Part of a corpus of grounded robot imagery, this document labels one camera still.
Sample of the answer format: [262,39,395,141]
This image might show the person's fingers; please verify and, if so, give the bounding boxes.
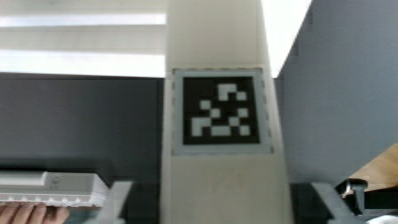
[0,203,70,224]

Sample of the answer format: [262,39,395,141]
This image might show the white right fence bar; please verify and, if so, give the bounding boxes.
[0,171,109,207]

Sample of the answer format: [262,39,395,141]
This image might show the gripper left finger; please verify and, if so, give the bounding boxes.
[86,181,134,224]

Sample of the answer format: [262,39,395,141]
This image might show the wooden board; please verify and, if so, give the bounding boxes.
[352,143,398,191]

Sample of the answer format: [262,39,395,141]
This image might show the white desk tabletop tray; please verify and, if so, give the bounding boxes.
[0,0,315,78]

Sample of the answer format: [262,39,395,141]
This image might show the white desk leg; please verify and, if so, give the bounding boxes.
[161,0,294,224]

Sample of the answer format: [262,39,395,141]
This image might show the black clamp object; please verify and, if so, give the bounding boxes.
[336,178,368,216]

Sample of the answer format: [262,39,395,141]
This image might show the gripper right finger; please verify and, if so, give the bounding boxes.
[312,182,365,224]

